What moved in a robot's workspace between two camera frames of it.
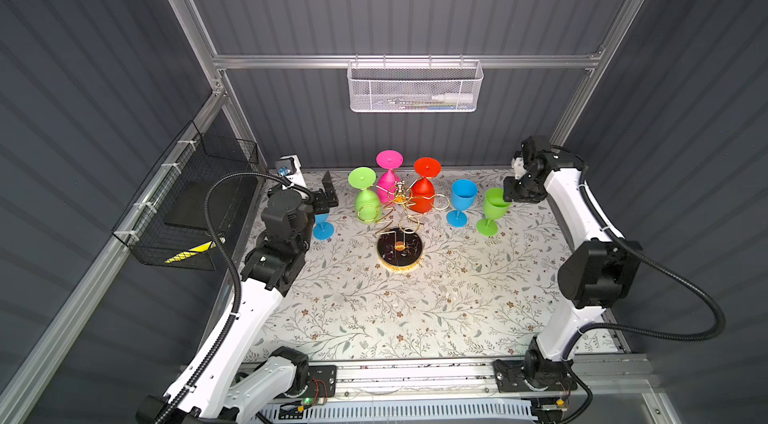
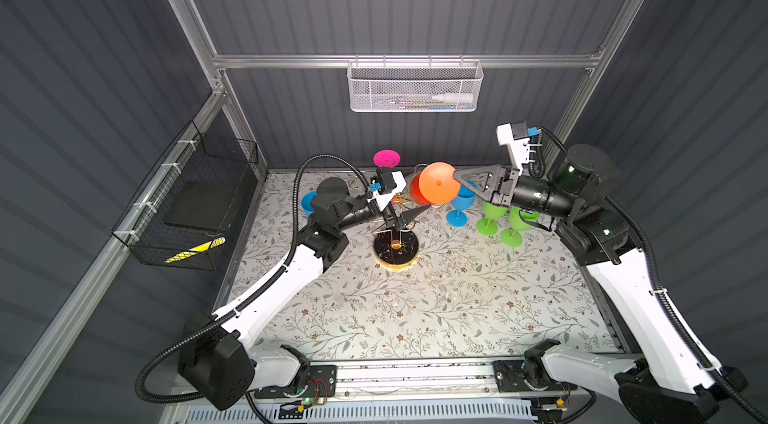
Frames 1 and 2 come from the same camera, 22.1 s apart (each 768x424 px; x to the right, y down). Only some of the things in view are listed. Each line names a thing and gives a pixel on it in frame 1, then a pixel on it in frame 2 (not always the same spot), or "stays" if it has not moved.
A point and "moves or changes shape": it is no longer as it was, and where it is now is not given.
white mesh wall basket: [415, 86] stays
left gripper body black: [319, 205] -> [388, 217]
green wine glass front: [495, 208] stays
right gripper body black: [517, 190] -> [503, 195]
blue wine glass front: [464, 197] stays
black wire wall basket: [166, 224] stays
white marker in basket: [454, 97] stays
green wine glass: [367, 205] moves or changes shape
